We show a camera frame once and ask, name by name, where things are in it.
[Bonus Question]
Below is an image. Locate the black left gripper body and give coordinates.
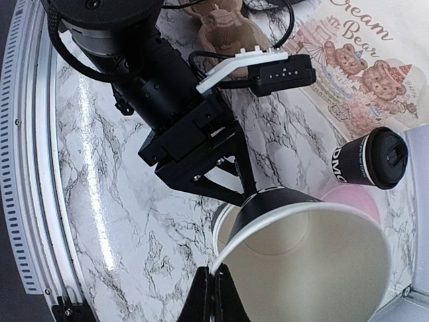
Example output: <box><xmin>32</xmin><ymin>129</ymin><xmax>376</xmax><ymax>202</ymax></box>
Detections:
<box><xmin>138</xmin><ymin>101</ymin><xmax>237</xmax><ymax>195</ymax></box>

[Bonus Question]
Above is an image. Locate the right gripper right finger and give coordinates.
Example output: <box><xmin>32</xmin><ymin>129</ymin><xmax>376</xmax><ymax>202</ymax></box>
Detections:
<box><xmin>214</xmin><ymin>264</ymin><xmax>251</xmax><ymax>322</ymax></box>

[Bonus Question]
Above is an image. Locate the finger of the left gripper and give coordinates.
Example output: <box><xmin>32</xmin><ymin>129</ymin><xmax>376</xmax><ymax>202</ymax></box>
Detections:
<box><xmin>231</xmin><ymin>129</ymin><xmax>257</xmax><ymax>198</ymax></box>
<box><xmin>192</xmin><ymin>167</ymin><xmax>245</xmax><ymax>205</ymax></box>

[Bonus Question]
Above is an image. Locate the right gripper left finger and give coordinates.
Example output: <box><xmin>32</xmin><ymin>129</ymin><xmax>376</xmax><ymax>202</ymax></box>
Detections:
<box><xmin>177</xmin><ymin>266</ymin><xmax>212</xmax><ymax>322</ymax></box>

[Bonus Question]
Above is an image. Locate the black paper coffee cup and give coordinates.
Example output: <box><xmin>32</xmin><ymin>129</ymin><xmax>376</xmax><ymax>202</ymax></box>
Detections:
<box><xmin>330</xmin><ymin>135</ymin><xmax>374</xmax><ymax>185</ymax></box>

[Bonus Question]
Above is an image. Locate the brown cardboard cup carrier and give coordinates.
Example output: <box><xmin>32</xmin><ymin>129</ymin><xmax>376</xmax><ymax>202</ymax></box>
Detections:
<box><xmin>184</xmin><ymin>0</ymin><xmax>270</xmax><ymax>55</ymax></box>

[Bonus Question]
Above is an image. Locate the black cup lid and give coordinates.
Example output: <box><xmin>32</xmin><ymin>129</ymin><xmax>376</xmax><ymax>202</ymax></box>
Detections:
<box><xmin>366</xmin><ymin>127</ymin><xmax>409</xmax><ymax>190</ymax></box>

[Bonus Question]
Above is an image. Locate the white printed paper bag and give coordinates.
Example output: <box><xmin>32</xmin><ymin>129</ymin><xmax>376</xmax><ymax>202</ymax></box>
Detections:
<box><xmin>287</xmin><ymin>1</ymin><xmax>428</xmax><ymax>140</ymax></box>

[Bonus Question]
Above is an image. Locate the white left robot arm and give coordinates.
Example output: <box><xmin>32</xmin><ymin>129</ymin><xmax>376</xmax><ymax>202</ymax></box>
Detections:
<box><xmin>42</xmin><ymin>1</ymin><xmax>256</xmax><ymax>205</ymax></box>

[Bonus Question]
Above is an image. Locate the pink round plate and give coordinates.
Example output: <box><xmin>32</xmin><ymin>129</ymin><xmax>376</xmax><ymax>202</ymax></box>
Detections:
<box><xmin>316</xmin><ymin>186</ymin><xmax>381</xmax><ymax>232</ymax></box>

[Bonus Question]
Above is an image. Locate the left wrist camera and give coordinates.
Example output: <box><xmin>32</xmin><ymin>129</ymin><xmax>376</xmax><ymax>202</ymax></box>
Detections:
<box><xmin>196</xmin><ymin>47</ymin><xmax>316</xmax><ymax>97</ymax></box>

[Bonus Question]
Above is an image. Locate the front aluminium rail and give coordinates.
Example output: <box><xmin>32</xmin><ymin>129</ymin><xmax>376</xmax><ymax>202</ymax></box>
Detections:
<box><xmin>1</xmin><ymin>1</ymin><xmax>95</xmax><ymax>321</ymax></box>

